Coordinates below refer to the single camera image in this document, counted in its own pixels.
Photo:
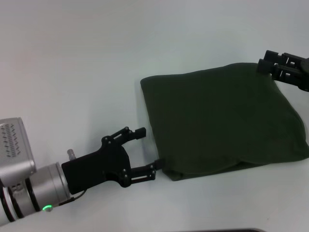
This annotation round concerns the small silver left gripper plug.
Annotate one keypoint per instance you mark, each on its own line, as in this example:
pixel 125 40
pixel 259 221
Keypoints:
pixel 71 154

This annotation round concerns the dark green printed T-shirt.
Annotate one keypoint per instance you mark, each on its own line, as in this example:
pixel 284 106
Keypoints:
pixel 217 120

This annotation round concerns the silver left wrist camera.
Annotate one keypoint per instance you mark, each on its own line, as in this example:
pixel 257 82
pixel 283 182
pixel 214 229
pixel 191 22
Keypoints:
pixel 14 149

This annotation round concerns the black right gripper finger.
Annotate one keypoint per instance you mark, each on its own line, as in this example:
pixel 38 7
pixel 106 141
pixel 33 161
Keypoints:
pixel 280 72
pixel 280 56

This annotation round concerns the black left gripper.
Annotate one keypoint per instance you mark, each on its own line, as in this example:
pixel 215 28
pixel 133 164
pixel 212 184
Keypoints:
pixel 96 166

